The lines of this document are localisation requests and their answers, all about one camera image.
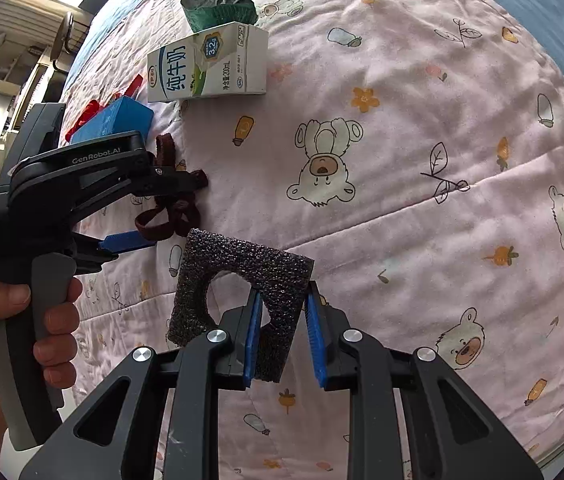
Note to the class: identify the red sock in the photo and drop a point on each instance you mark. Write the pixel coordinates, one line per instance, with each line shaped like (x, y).
(90, 110)

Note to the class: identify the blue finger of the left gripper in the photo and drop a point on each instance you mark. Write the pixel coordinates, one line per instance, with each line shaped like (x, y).
(125, 242)

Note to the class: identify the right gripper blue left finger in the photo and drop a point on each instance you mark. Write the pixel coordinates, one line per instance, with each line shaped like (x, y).
(251, 340)

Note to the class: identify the dark maroon sock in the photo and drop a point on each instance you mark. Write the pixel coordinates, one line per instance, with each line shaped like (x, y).
(175, 210)

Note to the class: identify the black foam square with hole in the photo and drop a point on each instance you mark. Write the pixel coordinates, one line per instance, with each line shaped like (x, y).
(216, 274)

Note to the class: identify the long blue box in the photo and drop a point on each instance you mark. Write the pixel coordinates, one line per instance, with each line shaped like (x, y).
(123, 115)

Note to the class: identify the pink bear-print quilt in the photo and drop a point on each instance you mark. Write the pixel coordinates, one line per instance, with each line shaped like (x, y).
(414, 149)

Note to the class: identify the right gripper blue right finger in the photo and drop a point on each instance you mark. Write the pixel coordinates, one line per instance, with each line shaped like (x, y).
(318, 332)

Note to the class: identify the white milk carton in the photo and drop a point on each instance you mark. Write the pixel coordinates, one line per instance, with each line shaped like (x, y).
(225, 60)

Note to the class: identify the dark desk chair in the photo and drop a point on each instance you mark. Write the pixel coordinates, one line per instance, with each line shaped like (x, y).
(61, 43)

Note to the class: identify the green snack bag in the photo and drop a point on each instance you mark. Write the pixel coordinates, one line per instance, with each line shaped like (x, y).
(205, 14)

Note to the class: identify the red candy wrapper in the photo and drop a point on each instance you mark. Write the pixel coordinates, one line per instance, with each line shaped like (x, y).
(131, 91)

